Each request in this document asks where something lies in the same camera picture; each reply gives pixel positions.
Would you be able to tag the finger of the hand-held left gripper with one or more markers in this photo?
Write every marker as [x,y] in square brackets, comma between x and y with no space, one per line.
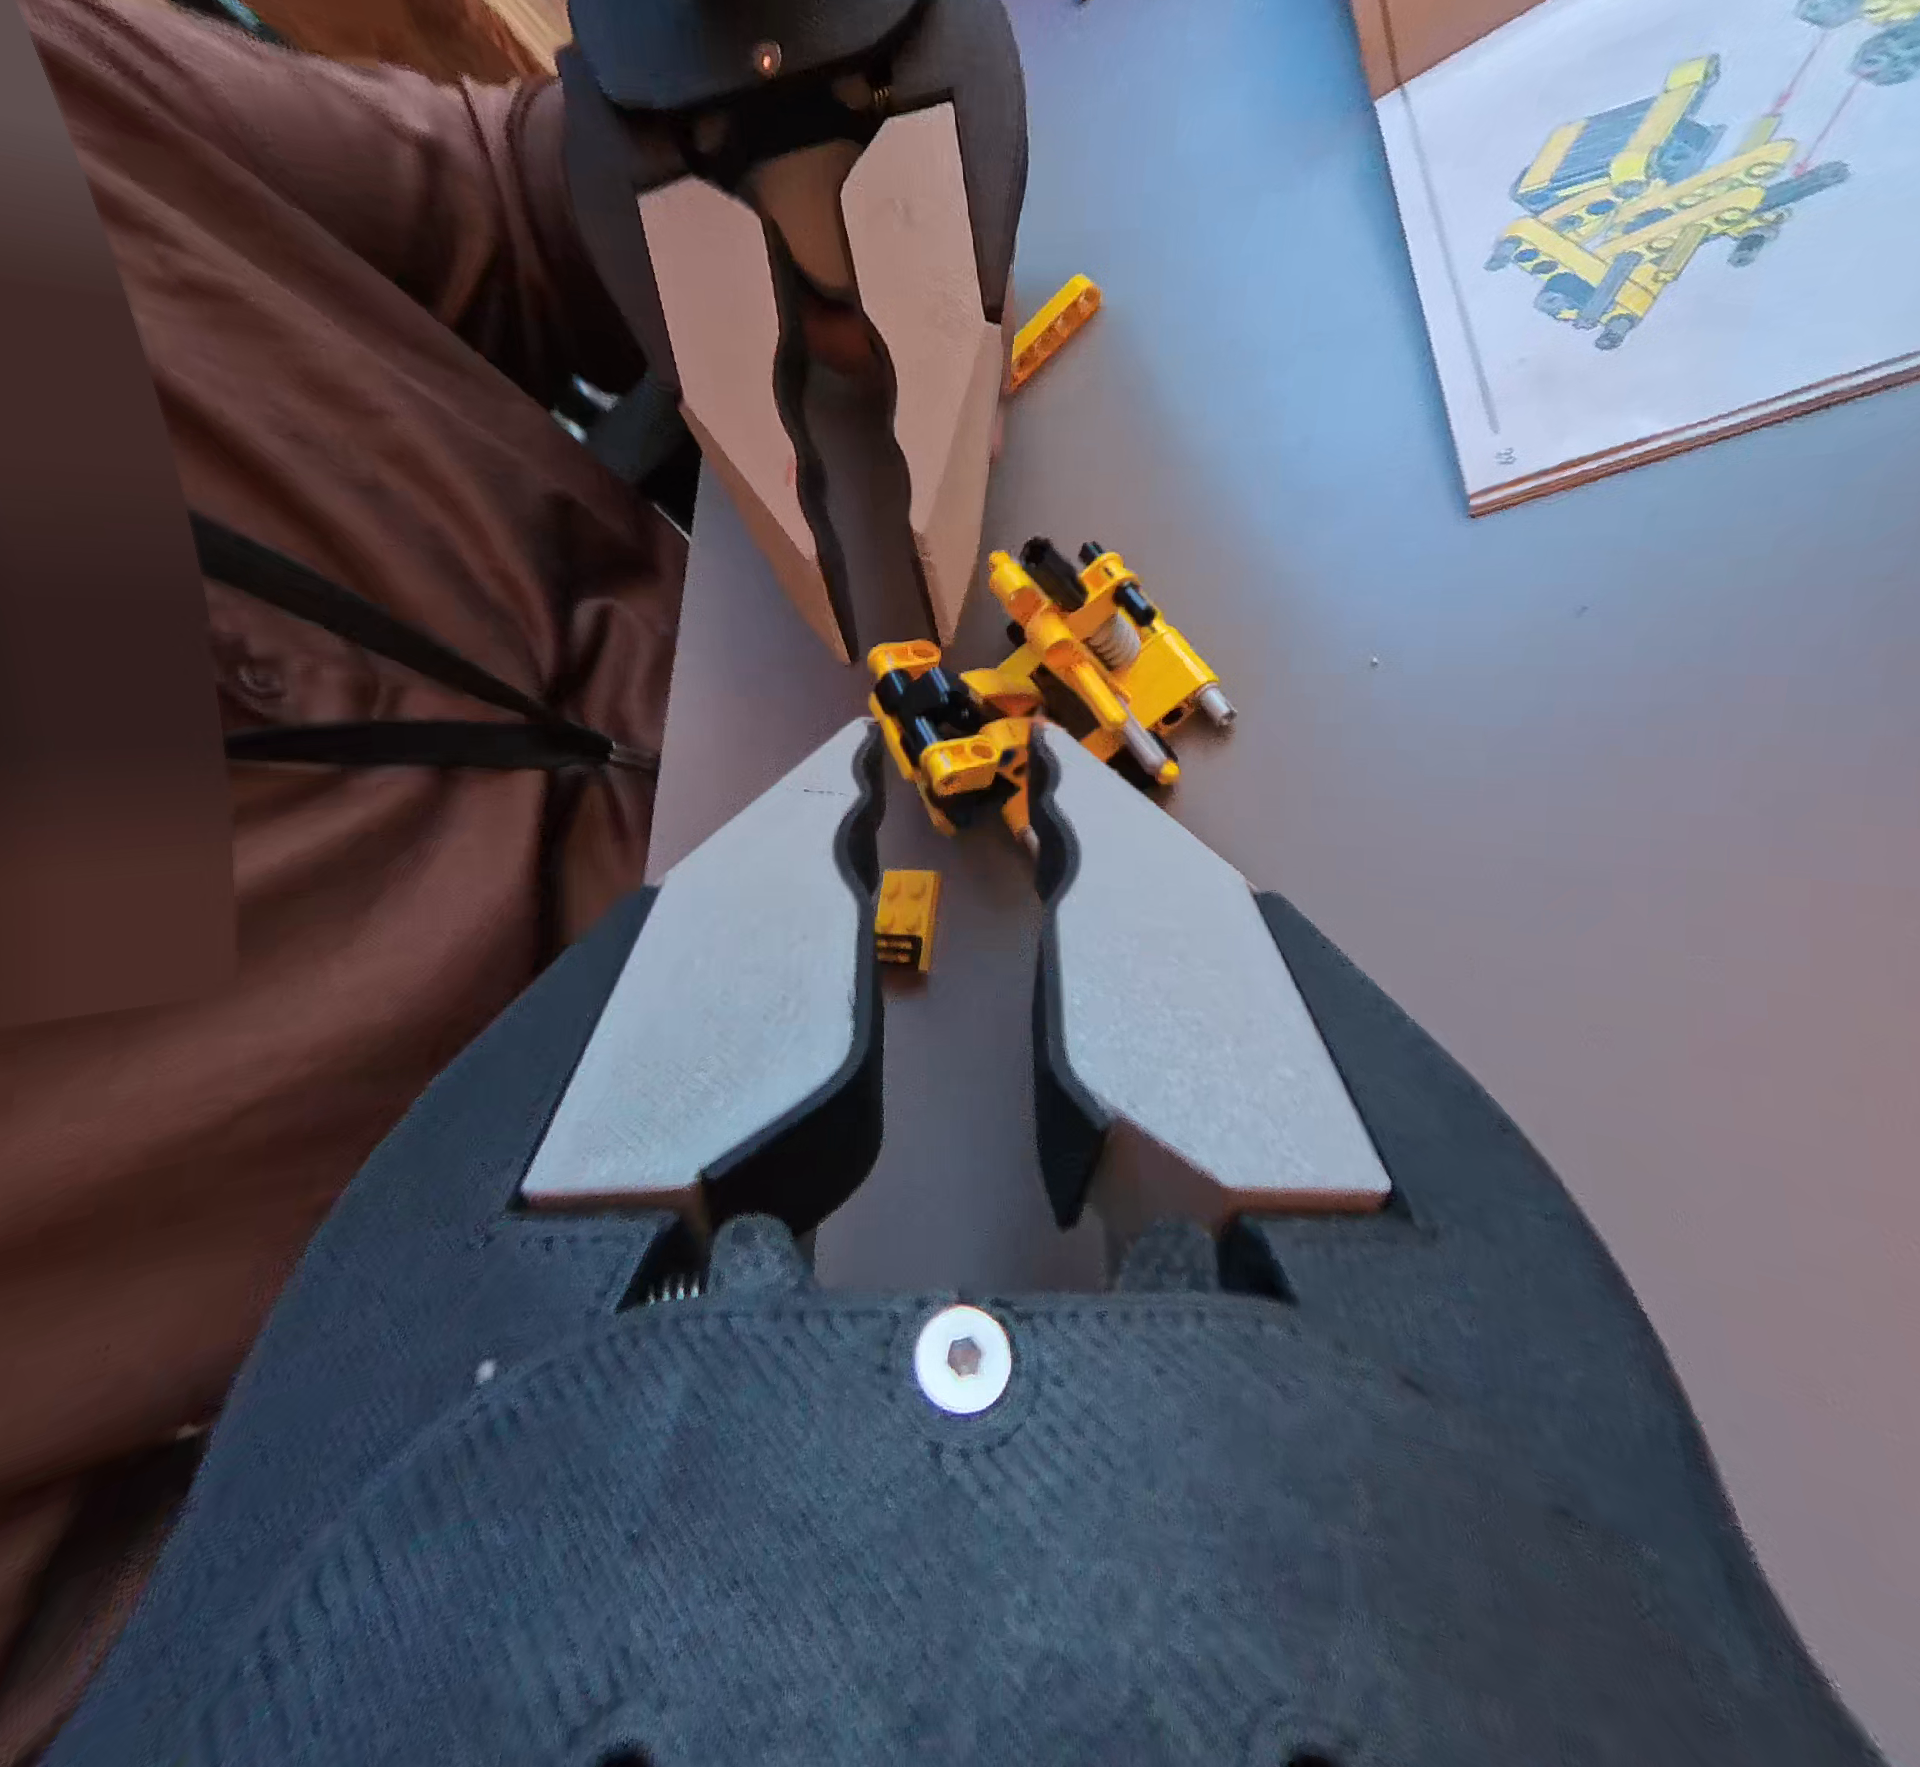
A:
[929,296]
[720,343]

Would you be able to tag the yellow lego beam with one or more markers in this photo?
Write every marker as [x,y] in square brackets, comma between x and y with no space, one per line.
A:
[1059,326]

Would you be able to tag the yellow lego vehicle model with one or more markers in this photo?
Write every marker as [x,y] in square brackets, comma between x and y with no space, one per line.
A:
[1161,665]

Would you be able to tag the person's brown shirt torso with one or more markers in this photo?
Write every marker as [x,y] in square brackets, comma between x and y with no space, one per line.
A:
[375,971]

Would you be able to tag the black office chair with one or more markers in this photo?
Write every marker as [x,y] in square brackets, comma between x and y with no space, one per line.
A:
[636,433]

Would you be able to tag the lego instruction booklet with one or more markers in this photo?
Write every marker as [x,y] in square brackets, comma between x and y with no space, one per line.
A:
[1649,343]

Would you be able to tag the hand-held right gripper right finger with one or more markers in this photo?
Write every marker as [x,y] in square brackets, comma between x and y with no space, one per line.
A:
[1201,1034]

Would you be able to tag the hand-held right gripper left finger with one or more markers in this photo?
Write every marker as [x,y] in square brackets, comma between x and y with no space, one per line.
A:
[720,1034]

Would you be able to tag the yellow black lego brick assembly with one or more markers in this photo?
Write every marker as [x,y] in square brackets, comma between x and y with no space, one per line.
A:
[907,899]

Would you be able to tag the person's left hand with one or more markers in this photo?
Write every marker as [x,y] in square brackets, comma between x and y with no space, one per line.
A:
[849,337]

